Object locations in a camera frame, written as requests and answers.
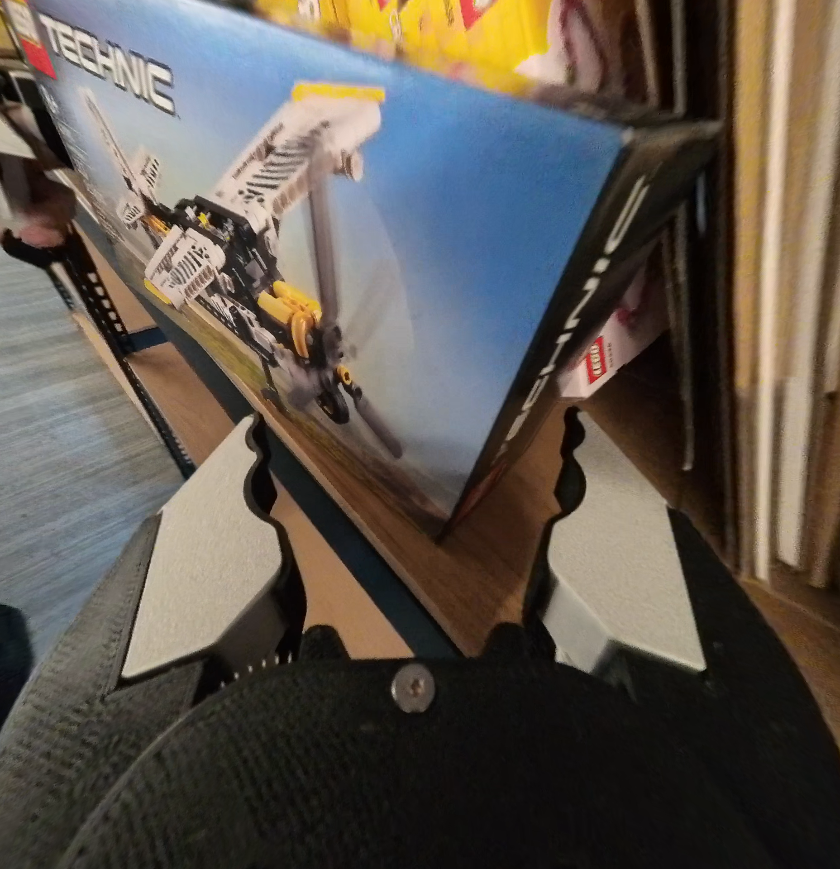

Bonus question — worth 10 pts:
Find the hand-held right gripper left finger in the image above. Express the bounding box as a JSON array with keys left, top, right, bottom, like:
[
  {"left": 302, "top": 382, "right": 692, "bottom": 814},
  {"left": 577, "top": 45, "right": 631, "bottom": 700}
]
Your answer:
[{"left": 121, "top": 415, "right": 309, "bottom": 681}]

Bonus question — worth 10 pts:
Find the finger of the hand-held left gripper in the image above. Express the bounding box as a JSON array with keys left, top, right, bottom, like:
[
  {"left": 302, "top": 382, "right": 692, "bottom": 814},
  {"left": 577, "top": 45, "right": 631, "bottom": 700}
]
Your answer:
[{"left": 0, "top": 102, "right": 42, "bottom": 164}]

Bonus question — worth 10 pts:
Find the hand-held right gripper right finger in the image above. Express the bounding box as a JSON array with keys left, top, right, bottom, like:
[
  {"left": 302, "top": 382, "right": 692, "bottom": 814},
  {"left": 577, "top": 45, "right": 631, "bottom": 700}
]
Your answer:
[{"left": 527, "top": 406, "right": 706, "bottom": 673}]

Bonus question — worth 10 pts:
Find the blue plane lego box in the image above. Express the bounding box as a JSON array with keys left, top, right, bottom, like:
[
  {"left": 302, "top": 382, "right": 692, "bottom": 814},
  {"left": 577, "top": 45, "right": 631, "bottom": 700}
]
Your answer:
[{"left": 6, "top": 0, "right": 723, "bottom": 544}]

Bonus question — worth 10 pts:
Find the white lego box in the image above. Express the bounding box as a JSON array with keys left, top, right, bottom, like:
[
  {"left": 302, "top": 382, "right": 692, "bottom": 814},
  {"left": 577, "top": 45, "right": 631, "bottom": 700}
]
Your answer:
[{"left": 556, "top": 261, "right": 668, "bottom": 401}]

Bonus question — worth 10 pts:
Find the large yellow lego box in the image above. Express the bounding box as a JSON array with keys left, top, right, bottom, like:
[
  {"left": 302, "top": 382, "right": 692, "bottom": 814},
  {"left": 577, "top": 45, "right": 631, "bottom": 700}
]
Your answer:
[{"left": 253, "top": 0, "right": 553, "bottom": 96}]

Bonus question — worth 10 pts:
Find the person's left hand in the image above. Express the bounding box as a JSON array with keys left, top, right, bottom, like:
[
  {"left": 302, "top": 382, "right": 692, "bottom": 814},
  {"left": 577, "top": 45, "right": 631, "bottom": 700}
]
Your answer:
[{"left": 16, "top": 173, "right": 78, "bottom": 248}]

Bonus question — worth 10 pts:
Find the person's black jacket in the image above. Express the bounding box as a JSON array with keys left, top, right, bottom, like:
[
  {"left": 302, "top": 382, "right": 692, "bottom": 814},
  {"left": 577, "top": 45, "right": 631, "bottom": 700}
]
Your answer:
[{"left": 0, "top": 601, "right": 34, "bottom": 737}]

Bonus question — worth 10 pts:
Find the stack of cardboard sheets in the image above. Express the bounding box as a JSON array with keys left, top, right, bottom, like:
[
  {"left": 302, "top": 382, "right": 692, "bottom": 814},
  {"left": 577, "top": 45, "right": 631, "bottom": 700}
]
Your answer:
[{"left": 630, "top": 0, "right": 840, "bottom": 592}]

